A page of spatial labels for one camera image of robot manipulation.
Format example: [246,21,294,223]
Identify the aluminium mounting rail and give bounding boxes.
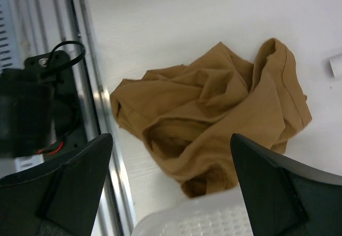
[9,0,136,235]

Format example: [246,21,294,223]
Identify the white and silver clothes rack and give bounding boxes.
[329,54,342,78]

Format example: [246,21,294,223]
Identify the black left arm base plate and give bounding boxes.
[1,49,86,159]

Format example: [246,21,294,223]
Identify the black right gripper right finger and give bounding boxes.
[230,133,341,235]

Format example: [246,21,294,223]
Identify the white slotted cable duct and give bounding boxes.
[1,0,44,177]

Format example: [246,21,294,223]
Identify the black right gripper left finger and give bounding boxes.
[1,133,113,235]

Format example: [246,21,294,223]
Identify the tan tank top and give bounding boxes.
[110,38,312,198]

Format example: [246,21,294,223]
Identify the white perforated plastic basket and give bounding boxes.
[132,186,253,236]

